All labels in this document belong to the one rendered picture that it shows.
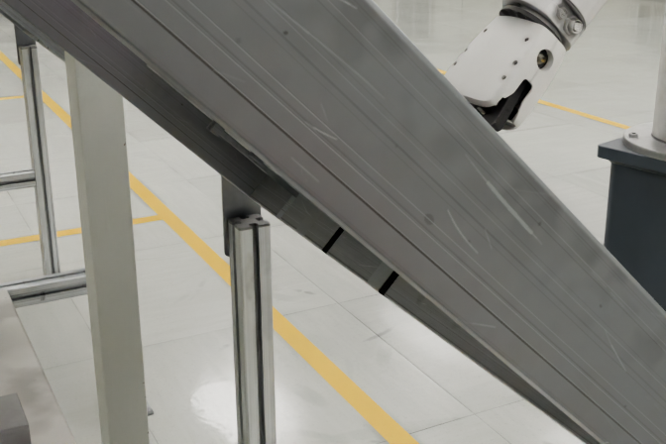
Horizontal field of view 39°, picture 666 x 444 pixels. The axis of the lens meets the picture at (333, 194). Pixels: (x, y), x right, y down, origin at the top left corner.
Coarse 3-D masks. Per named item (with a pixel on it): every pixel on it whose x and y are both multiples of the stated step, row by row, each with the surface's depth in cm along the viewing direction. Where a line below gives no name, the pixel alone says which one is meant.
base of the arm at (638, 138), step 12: (660, 60) 118; (660, 72) 118; (660, 84) 118; (660, 96) 118; (660, 108) 118; (660, 120) 118; (624, 132) 123; (636, 132) 123; (648, 132) 123; (660, 132) 118; (624, 144) 121; (636, 144) 118; (648, 144) 118; (660, 144) 118; (648, 156) 116; (660, 156) 114
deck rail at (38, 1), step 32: (32, 0) 91; (64, 0) 92; (64, 32) 93; (96, 32) 94; (96, 64) 95; (128, 64) 97; (128, 96) 97; (160, 96) 99; (192, 128) 102; (224, 160) 104
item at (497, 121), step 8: (520, 88) 91; (512, 96) 91; (504, 104) 90; (512, 104) 91; (496, 112) 90; (504, 112) 90; (488, 120) 90; (496, 120) 90; (504, 120) 90; (496, 128) 90
